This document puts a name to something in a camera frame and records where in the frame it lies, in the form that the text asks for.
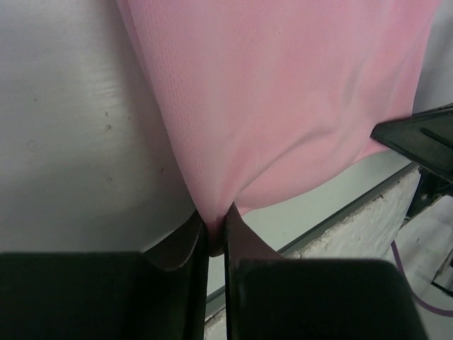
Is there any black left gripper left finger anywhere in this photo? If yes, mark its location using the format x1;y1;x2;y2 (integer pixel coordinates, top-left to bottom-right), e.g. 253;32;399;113
1;213;209;339

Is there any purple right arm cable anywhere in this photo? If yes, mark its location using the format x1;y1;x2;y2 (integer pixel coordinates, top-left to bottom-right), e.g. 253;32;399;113
389;240;453;316

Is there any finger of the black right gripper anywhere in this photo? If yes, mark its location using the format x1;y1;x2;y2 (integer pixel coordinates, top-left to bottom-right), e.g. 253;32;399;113
371;108;452;181

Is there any pink t shirt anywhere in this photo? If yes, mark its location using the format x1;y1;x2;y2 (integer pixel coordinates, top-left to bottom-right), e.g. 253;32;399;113
118;1;440;255

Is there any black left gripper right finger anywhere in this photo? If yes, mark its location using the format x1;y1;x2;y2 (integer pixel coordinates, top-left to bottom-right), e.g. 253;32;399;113
224;207;423;339

